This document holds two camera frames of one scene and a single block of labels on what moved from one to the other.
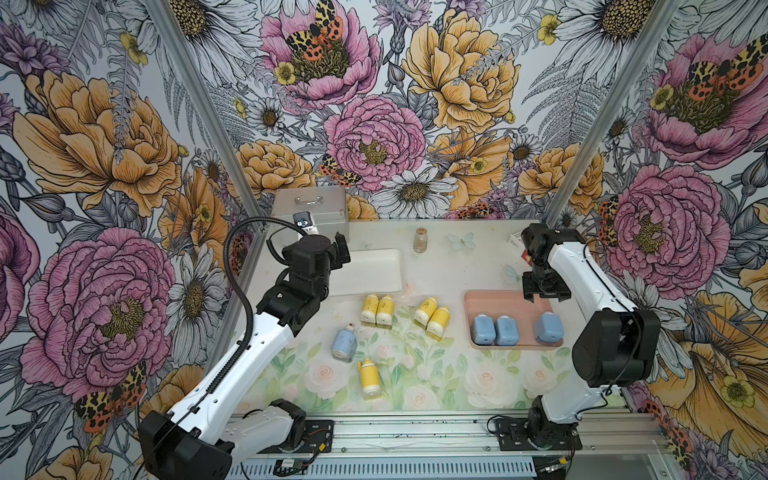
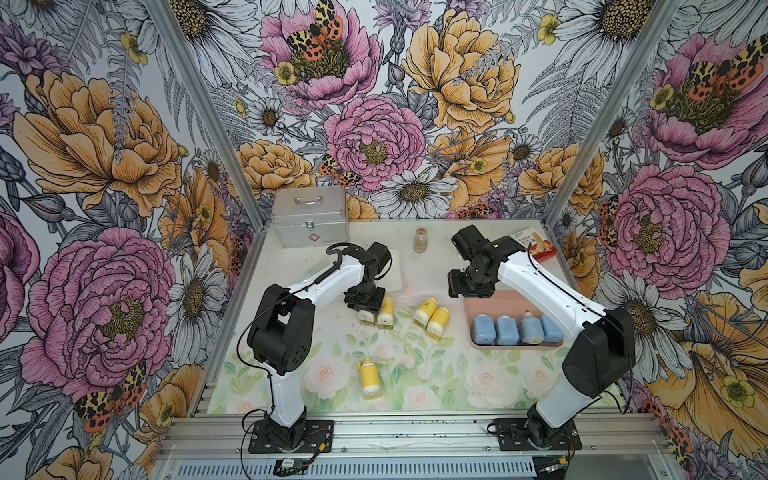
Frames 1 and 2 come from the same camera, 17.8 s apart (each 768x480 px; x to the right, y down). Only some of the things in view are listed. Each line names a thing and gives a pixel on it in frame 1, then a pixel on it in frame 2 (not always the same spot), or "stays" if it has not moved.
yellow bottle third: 426,309 stays
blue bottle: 344,344 to 533,330
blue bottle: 550,330 stays
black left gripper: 339,253 to 373,305
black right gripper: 562,292 to 455,286
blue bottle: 483,330 stays
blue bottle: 506,330 stays
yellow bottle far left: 369,308 stays
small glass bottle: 420,240 stays
